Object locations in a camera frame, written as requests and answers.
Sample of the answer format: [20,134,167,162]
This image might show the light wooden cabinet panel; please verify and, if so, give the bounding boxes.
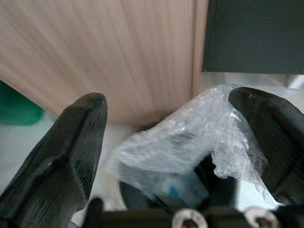
[0,0,209,123]

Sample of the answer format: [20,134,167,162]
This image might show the dark green cabinet panel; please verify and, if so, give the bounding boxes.
[201,0,304,75]

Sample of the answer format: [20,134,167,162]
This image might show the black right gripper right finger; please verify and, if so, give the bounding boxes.
[228,87,304,205]

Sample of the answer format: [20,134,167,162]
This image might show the green plastic object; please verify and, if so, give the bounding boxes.
[0,79,46,126]

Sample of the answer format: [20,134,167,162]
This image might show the clear plastic wrap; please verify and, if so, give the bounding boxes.
[106,83,285,207]

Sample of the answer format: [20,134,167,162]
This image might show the black rubbish bin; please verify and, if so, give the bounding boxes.
[118,121,239,212]

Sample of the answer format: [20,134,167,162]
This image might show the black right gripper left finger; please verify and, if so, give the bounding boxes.
[0,93,108,228]

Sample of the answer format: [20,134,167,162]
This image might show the white blue trash packet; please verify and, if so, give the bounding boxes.
[152,171,210,208]

